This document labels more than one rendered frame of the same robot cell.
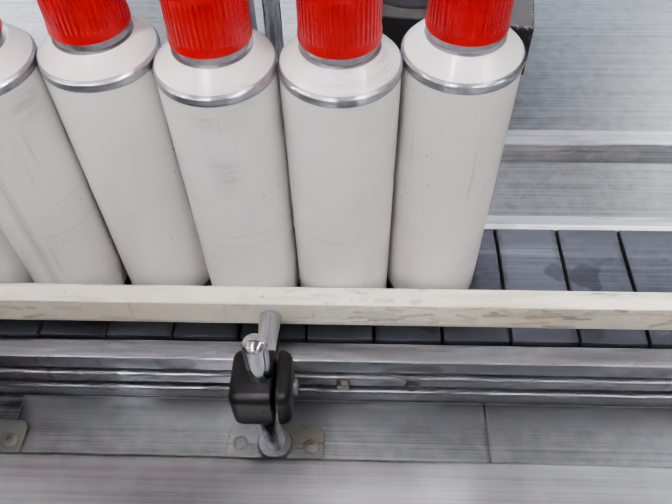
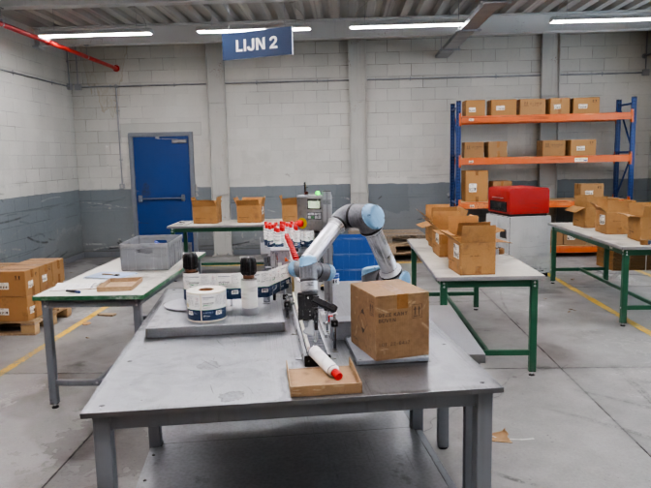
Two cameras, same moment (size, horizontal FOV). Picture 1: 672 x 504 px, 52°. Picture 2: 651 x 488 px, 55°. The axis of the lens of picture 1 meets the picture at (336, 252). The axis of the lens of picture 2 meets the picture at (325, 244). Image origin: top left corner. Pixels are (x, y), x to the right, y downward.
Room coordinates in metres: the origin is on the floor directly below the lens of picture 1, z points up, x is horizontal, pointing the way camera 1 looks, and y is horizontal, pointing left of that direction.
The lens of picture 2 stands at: (-0.15, -3.26, 1.68)
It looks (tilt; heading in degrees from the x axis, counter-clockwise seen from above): 8 degrees down; 81
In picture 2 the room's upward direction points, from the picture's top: 1 degrees counter-clockwise
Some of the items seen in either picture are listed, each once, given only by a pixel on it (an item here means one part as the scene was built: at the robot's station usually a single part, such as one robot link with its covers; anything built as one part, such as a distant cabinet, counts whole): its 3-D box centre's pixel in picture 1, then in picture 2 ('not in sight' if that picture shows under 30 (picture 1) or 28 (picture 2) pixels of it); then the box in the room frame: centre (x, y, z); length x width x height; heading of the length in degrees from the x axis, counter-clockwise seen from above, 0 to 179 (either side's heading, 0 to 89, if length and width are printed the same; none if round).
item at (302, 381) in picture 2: not in sight; (322, 376); (0.19, -0.96, 0.85); 0.30 x 0.26 x 0.04; 87
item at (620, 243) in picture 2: not in sight; (614, 266); (4.12, 3.11, 0.39); 2.20 x 0.80 x 0.78; 79
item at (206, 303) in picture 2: not in sight; (206, 303); (-0.26, -0.05, 0.95); 0.20 x 0.20 x 0.14
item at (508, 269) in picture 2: not in sight; (462, 295); (1.97, 2.15, 0.39); 2.20 x 0.80 x 0.78; 79
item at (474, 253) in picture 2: not in sight; (473, 247); (1.72, 1.32, 0.97); 0.51 x 0.39 x 0.37; 175
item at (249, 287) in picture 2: not in sight; (249, 285); (-0.04, -0.03, 1.03); 0.09 x 0.09 x 0.30
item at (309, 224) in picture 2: not in sight; (314, 212); (0.33, 0.14, 1.38); 0.17 x 0.10 x 0.19; 142
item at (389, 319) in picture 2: not in sight; (387, 318); (0.53, -0.67, 0.99); 0.30 x 0.24 x 0.27; 98
